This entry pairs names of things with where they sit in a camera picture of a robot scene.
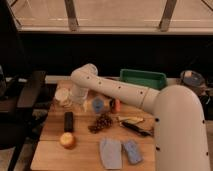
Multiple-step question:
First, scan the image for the black chair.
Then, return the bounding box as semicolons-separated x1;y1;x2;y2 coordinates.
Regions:
0;71;46;171

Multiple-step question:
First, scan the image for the green plastic tray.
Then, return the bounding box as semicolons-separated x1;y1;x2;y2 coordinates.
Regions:
120;69;167;90

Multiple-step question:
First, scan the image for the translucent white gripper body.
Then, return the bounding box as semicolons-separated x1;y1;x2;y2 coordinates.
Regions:
71;85;89;111

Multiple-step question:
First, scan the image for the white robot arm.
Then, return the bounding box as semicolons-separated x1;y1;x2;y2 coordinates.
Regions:
71;64;211;171

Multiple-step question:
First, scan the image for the blue sponge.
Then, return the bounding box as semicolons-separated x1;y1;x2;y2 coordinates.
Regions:
122;140;143;165

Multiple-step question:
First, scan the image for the yellow apple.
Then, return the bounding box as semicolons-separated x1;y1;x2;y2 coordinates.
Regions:
60;132;75;149

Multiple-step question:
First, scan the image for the black handled knife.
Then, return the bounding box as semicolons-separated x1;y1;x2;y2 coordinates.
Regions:
121;122;152;137

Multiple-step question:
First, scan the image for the bunch of dark grapes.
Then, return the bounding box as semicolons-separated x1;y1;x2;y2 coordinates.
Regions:
88;114;113;134

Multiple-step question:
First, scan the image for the grey round device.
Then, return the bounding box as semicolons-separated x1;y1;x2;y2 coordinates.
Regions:
180;70;205;95

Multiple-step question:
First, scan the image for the white cup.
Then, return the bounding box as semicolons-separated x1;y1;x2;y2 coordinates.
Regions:
55;88;72;107

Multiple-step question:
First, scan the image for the small blue cup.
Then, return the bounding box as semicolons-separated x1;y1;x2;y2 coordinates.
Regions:
92;97;104;113

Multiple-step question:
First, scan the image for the light blue cloth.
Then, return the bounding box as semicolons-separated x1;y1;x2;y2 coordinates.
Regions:
99;138;122;170

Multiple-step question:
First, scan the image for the black eraser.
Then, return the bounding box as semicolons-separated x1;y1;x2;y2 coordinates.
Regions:
64;112;74;132

